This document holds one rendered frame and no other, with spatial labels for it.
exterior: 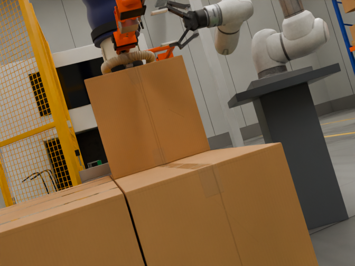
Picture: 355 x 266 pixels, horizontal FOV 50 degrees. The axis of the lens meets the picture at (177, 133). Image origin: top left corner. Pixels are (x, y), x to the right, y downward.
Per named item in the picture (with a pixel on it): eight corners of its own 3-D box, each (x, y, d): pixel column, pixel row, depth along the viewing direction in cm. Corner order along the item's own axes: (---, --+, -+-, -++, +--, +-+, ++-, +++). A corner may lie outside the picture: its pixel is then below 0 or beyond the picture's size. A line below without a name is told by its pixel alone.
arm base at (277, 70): (282, 82, 218) (280, 73, 218) (296, 72, 196) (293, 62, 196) (252, 89, 216) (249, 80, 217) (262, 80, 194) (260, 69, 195)
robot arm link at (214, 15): (223, 21, 155) (210, 24, 154) (217, 28, 164) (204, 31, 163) (217, 0, 155) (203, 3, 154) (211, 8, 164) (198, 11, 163)
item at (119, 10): (118, 21, 124) (114, 7, 124) (140, 17, 126) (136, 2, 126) (119, 12, 116) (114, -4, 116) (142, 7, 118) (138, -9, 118)
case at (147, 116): (111, 173, 204) (90, 102, 204) (181, 152, 212) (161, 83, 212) (113, 180, 145) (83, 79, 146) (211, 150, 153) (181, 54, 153)
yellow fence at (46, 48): (93, 221, 432) (41, 44, 435) (102, 218, 434) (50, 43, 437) (92, 243, 318) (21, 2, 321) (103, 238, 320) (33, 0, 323)
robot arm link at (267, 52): (262, 76, 215) (252, 39, 217) (293, 65, 206) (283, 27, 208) (252, 74, 202) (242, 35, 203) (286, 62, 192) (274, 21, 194)
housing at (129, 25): (120, 34, 137) (116, 22, 137) (138, 30, 138) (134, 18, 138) (120, 28, 130) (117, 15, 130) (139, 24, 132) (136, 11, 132)
